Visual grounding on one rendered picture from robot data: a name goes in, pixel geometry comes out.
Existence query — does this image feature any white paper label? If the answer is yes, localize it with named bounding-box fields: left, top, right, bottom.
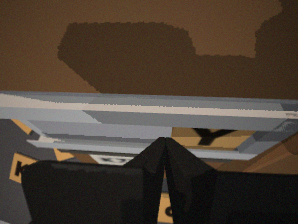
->
left=89, top=155, right=134, bottom=165

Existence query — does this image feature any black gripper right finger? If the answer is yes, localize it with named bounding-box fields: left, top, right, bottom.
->
left=165, top=137, right=298, bottom=224

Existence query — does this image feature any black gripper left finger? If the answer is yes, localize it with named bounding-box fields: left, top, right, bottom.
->
left=21, top=137, right=166, bottom=224

